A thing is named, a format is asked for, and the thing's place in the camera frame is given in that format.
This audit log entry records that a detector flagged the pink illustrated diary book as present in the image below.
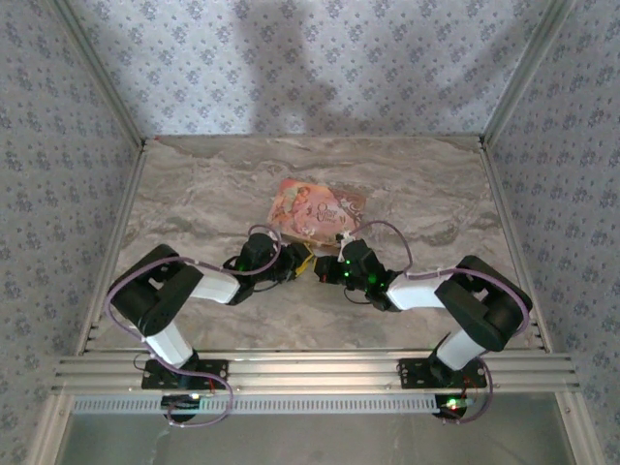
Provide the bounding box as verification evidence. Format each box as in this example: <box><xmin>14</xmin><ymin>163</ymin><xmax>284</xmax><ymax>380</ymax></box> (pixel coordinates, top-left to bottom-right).
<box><xmin>265</xmin><ymin>177</ymin><xmax>368</xmax><ymax>249</ymax></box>

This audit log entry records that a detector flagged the aluminium mounting rail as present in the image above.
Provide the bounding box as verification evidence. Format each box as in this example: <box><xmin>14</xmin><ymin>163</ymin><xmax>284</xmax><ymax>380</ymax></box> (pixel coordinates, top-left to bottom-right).
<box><xmin>50</xmin><ymin>352</ymin><xmax>581</xmax><ymax>394</ymax></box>

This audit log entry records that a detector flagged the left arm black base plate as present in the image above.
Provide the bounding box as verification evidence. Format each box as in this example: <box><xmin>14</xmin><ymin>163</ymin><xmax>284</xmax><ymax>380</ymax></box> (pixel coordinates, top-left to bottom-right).
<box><xmin>140</xmin><ymin>356</ymin><xmax>231</xmax><ymax>390</ymax></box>

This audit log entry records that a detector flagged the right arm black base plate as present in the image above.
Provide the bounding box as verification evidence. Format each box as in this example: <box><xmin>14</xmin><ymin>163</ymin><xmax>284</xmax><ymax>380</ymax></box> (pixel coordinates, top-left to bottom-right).
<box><xmin>397</xmin><ymin>356</ymin><xmax>488</xmax><ymax>390</ymax></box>

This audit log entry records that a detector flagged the grey slotted cable duct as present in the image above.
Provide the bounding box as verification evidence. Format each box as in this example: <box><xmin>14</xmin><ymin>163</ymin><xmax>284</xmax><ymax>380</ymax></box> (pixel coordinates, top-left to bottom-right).
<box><xmin>71</xmin><ymin>394</ymin><xmax>481</xmax><ymax>416</ymax></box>

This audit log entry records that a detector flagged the aluminium table side rail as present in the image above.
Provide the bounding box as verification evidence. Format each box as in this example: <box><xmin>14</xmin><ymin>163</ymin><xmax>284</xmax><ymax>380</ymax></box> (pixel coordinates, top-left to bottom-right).
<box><xmin>76</xmin><ymin>143</ymin><xmax>149</xmax><ymax>356</ymax></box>
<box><xmin>479</xmin><ymin>143</ymin><xmax>552</xmax><ymax>353</ymax></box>

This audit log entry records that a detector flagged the aluminium frame post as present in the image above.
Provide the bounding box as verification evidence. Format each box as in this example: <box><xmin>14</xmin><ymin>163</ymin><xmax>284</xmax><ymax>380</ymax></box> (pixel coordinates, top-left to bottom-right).
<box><xmin>478</xmin><ymin>0</ymin><xmax>580</xmax><ymax>147</ymax></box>
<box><xmin>56</xmin><ymin>0</ymin><xmax>147</xmax><ymax>147</ymax></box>

